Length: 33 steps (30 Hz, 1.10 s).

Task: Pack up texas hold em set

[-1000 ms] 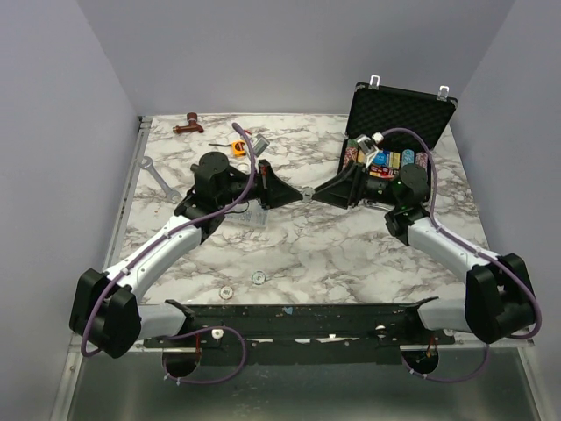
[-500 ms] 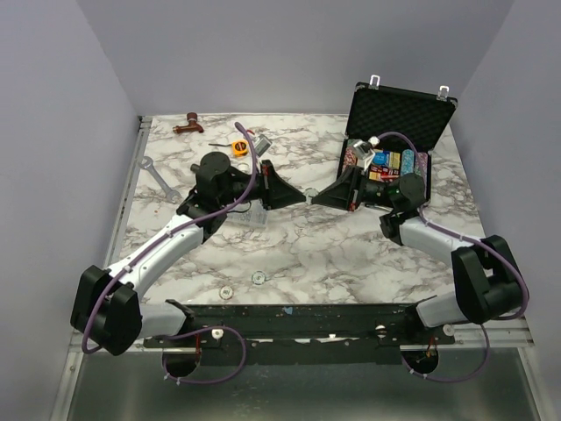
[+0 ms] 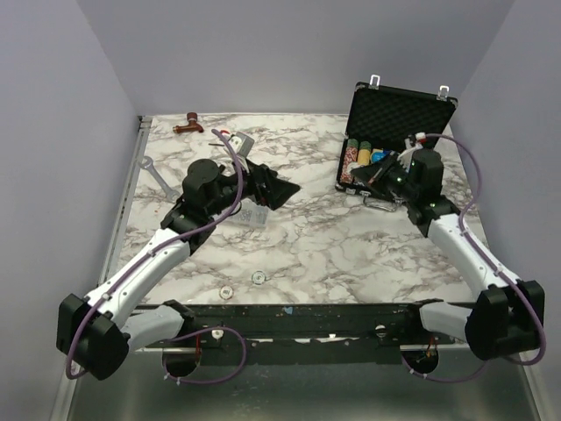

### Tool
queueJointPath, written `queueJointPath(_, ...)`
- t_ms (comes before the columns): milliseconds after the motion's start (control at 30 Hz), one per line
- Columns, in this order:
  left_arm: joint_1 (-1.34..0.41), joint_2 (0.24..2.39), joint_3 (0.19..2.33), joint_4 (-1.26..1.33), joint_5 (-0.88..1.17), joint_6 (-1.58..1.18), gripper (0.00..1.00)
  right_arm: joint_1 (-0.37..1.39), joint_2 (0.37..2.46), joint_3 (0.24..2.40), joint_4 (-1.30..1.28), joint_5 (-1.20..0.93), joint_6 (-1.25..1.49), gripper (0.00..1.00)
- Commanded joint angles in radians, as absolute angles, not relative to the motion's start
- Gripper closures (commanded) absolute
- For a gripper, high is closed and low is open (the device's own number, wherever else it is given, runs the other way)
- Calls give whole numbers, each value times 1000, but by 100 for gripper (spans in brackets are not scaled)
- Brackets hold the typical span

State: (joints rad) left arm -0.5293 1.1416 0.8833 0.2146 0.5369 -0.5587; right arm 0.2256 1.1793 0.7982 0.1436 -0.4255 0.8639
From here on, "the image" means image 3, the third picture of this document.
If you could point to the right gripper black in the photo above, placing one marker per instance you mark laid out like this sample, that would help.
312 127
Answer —
376 173

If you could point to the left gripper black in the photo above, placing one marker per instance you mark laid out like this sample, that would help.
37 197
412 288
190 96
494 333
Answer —
276 192

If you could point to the blue round dealer chip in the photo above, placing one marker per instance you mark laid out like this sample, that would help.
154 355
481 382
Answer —
378 155

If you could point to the white green poker chip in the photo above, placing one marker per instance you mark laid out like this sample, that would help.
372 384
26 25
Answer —
258 277

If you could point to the white red poker chip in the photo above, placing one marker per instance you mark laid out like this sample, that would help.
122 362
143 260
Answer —
226 292

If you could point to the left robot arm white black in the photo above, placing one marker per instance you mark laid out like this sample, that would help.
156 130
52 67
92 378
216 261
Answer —
98 331

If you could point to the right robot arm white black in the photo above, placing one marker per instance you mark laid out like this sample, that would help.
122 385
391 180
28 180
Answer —
507 315

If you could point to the yellow green chip row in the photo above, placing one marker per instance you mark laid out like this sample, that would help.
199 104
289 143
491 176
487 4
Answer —
364 153

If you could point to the clear plastic screw organizer box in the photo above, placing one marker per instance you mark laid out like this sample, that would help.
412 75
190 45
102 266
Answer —
250 214

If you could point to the red poker chip row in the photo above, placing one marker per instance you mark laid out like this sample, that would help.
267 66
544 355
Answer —
350 157

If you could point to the black poker chip case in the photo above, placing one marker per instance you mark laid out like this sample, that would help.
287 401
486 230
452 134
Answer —
385 116

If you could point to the silver wrench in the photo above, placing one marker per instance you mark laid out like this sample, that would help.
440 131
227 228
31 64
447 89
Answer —
171 194

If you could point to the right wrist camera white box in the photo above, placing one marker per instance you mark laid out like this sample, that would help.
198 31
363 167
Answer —
412 143

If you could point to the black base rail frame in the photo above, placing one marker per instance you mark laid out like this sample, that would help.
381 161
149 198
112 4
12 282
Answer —
306 322

